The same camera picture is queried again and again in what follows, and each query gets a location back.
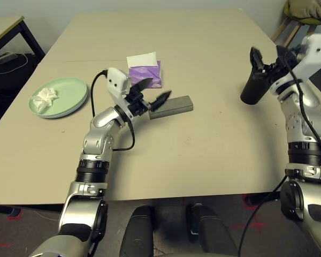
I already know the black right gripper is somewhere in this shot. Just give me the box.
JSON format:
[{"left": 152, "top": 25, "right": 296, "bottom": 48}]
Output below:
[{"left": 250, "top": 45, "right": 303, "bottom": 84}]

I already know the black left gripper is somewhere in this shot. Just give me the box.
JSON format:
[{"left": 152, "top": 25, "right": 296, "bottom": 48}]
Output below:
[{"left": 125, "top": 77, "right": 172, "bottom": 117}]

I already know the grey glasses case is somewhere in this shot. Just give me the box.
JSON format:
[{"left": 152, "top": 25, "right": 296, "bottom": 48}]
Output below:
[{"left": 148, "top": 95, "right": 195, "bottom": 120}]

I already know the light green plate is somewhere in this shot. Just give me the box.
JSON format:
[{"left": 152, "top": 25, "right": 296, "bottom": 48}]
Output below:
[{"left": 28, "top": 77, "right": 88, "bottom": 118}]

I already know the white tissue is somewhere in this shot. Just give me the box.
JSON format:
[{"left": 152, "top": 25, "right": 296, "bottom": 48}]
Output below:
[{"left": 29, "top": 87, "right": 58, "bottom": 112}]

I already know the purple tissue pack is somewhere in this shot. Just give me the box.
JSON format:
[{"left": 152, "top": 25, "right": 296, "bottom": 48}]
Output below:
[{"left": 126, "top": 51, "right": 163, "bottom": 88}]

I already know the black cup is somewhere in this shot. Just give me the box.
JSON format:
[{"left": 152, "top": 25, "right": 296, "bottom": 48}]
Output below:
[{"left": 240, "top": 68, "right": 272, "bottom": 104}]

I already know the beige jacket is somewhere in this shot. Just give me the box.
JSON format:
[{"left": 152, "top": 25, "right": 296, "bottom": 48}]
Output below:
[{"left": 287, "top": 0, "right": 321, "bottom": 18}]

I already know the light blue plate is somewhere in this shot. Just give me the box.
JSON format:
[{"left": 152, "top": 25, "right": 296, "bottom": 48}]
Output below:
[{"left": 39, "top": 89, "right": 88, "bottom": 119}]

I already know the dark grey left robot leg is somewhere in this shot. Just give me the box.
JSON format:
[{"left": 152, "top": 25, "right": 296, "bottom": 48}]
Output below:
[{"left": 119, "top": 205, "right": 155, "bottom": 257}]

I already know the dark grey robot leg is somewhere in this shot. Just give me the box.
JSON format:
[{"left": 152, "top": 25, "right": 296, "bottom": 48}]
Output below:
[
  {"left": 186, "top": 203, "right": 239, "bottom": 257},
  {"left": 119, "top": 205, "right": 155, "bottom": 257}
]

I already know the black bag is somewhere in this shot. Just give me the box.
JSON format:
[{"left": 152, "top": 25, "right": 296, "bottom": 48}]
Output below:
[{"left": 0, "top": 53, "right": 41, "bottom": 132}]

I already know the grey power adapter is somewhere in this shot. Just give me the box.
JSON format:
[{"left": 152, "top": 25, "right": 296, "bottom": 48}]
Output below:
[{"left": 0, "top": 52, "right": 17, "bottom": 64}]

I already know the dark grey right robot leg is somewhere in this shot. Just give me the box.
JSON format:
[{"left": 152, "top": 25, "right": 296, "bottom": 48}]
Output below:
[{"left": 186, "top": 203, "right": 239, "bottom": 257}]

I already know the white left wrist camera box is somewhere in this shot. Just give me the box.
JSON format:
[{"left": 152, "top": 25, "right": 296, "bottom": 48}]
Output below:
[{"left": 106, "top": 67, "right": 136, "bottom": 120}]

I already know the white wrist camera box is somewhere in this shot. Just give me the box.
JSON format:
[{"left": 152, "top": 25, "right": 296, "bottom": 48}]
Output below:
[
  {"left": 291, "top": 33, "right": 321, "bottom": 84},
  {"left": 106, "top": 67, "right": 136, "bottom": 120}
]

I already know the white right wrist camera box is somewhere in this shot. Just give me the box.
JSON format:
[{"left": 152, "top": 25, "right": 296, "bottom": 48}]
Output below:
[{"left": 291, "top": 33, "right": 321, "bottom": 84}]

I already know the black left wrist camera cable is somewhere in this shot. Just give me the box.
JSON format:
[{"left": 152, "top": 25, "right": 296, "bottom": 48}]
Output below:
[{"left": 90, "top": 69, "right": 136, "bottom": 152}]

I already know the white cable loop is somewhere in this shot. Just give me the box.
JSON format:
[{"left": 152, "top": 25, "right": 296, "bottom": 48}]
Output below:
[{"left": 0, "top": 52, "right": 27, "bottom": 75}]

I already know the beige side table black frame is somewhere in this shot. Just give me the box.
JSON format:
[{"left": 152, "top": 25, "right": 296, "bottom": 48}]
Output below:
[{"left": 0, "top": 15, "right": 45, "bottom": 58}]

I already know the thin white floor cable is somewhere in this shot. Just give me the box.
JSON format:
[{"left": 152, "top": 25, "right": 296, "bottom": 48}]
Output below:
[{"left": 33, "top": 210, "right": 61, "bottom": 222}]

